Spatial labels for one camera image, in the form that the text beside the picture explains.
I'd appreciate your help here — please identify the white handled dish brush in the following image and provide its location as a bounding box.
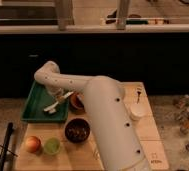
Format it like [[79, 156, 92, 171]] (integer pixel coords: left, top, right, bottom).
[[43, 91, 73, 114]]

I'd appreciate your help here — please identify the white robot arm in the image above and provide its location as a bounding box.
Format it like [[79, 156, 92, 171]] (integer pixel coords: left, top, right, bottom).
[[34, 61, 152, 171]]

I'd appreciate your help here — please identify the green plastic tray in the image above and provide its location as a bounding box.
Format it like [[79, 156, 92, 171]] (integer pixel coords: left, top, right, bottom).
[[21, 81, 69, 123]]

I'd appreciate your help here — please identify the orange bowl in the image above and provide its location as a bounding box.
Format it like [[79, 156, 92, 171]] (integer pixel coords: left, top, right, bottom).
[[70, 93, 84, 110]]

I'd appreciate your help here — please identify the dark brown bowl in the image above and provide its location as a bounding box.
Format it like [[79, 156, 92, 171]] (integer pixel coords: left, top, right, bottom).
[[65, 118, 90, 143]]

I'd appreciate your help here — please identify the red yellow apple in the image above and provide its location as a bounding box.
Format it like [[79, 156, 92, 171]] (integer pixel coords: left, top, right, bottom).
[[25, 136, 41, 153]]

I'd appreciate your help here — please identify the black pole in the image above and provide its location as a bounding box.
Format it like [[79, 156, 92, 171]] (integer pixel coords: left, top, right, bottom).
[[0, 122, 13, 171]]

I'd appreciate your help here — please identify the white plastic cup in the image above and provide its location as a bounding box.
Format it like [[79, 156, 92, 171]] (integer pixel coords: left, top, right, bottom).
[[130, 103, 145, 121]]

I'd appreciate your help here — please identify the small dark fork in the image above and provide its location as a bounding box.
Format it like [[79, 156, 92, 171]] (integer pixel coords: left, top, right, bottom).
[[137, 88, 142, 103]]

